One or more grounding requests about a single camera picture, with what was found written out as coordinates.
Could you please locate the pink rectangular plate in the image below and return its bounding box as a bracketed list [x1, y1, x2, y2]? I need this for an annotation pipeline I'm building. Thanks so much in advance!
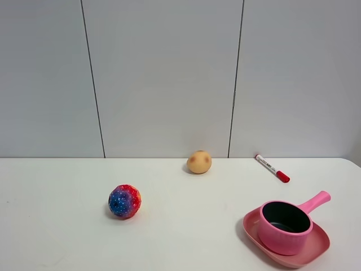
[243, 208, 330, 269]

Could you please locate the pink saucepan with handle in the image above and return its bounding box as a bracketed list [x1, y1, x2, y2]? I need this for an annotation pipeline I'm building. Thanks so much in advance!
[258, 191, 331, 256]

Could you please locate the red white marker pen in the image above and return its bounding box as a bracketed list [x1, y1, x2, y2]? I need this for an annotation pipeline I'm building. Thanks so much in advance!
[255, 154, 290, 183]

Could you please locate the beige potato toy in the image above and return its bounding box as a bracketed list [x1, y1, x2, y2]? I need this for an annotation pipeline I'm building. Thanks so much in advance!
[187, 150, 212, 174]

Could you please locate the multicolour dotted ball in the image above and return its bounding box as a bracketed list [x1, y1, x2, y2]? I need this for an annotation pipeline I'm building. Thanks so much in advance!
[108, 184, 142, 220]

